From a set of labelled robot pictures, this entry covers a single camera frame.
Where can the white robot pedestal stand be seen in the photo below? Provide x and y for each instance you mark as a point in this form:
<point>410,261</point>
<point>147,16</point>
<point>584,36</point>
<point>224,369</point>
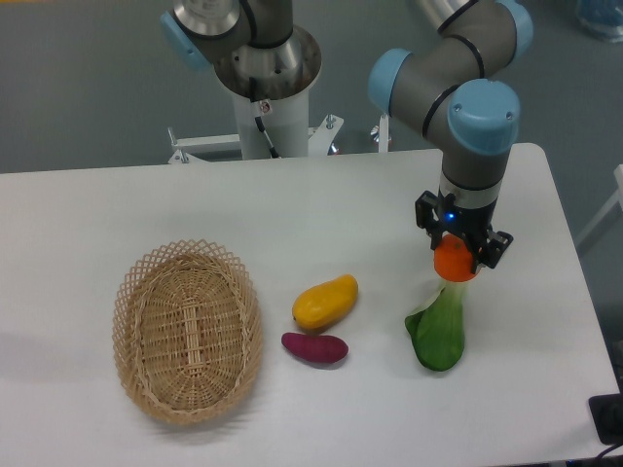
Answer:
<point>267,129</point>

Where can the purple sweet potato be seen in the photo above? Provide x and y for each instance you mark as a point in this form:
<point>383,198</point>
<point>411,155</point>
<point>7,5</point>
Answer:
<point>324,350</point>

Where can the black device at table edge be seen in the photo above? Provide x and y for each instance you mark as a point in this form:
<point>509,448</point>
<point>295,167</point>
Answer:
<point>606,411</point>

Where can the orange fruit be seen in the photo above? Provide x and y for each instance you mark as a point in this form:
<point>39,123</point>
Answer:
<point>452,260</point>

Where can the green bok choy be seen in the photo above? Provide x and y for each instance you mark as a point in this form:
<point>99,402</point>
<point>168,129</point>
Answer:
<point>436,327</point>

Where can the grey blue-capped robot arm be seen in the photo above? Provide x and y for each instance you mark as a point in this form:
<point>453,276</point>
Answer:
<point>450,96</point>

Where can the yellow mango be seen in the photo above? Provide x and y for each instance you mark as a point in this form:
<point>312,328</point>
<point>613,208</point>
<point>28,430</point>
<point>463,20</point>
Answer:
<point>327,303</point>

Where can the white furniture leg right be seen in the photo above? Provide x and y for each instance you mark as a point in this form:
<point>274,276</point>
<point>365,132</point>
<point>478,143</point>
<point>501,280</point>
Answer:
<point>605,218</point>

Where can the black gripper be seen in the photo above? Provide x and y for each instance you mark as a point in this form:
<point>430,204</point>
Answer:
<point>436,216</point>

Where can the oval wicker basket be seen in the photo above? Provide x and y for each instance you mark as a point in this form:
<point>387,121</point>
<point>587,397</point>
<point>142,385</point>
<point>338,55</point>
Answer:
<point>187,332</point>

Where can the blue object top right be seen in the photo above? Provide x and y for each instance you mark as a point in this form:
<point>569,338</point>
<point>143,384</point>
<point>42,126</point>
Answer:
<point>601,18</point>

